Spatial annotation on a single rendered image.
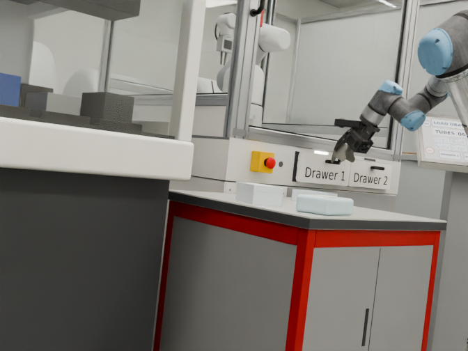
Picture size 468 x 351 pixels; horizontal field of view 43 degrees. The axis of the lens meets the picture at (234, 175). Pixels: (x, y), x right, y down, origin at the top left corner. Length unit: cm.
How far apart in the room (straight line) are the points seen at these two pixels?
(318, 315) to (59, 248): 64
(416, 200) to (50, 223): 289
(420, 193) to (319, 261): 256
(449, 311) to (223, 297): 161
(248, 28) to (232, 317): 96
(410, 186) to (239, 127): 217
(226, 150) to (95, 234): 64
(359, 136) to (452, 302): 114
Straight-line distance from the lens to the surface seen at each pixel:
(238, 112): 199
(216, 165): 201
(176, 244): 177
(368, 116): 215
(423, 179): 396
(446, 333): 304
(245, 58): 202
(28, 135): 134
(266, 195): 157
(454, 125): 301
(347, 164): 238
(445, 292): 299
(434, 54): 176
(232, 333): 160
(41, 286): 148
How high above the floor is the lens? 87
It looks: 1 degrees down
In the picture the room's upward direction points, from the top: 6 degrees clockwise
